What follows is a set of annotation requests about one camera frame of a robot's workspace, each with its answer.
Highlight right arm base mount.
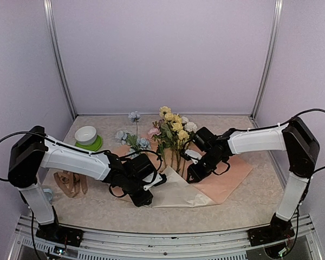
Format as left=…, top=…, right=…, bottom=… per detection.
left=248, top=213, right=295, bottom=246

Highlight light blue mug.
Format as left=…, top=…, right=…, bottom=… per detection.
left=43, top=188, right=54, bottom=204

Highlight pink fake rose stem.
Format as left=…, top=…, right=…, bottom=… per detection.
left=147, top=119, right=167, bottom=168

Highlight pink wrapping paper sheet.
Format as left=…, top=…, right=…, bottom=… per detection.
left=109, top=133, right=254, bottom=209

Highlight right aluminium corner post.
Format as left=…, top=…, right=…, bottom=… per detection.
left=251, top=0, right=283, bottom=121

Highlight yellow fake flower stem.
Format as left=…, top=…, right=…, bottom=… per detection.
left=159, top=106, right=189, bottom=173

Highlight white fake rose stem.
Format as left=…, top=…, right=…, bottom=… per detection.
left=180, top=116, right=198, bottom=174

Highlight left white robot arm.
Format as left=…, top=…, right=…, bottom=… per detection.
left=8, top=126, right=163, bottom=241

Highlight blue fake flower stem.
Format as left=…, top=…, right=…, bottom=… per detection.
left=115, top=111, right=151, bottom=159

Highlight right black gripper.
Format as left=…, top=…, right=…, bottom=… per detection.
left=187, top=151, right=224, bottom=183

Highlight green plate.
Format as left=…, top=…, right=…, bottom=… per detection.
left=75, top=135, right=102, bottom=152

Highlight left aluminium corner post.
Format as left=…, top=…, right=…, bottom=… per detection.
left=43, top=0, right=78, bottom=120

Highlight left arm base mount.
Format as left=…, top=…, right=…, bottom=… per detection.
left=36, top=215, right=83, bottom=248

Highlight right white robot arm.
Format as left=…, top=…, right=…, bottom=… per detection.
left=184, top=117, right=320, bottom=241

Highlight white bowl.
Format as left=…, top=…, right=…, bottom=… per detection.
left=74, top=126, right=98, bottom=146

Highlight aluminium corner post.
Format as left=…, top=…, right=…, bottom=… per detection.
left=251, top=0, right=283, bottom=121
left=43, top=0, right=78, bottom=120

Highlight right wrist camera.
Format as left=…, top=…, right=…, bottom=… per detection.
left=181, top=149, right=202, bottom=164

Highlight brown ribbon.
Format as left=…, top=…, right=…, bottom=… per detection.
left=53, top=171, right=88, bottom=198

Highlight front aluminium rail frame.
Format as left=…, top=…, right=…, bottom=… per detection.
left=8, top=213, right=323, bottom=260

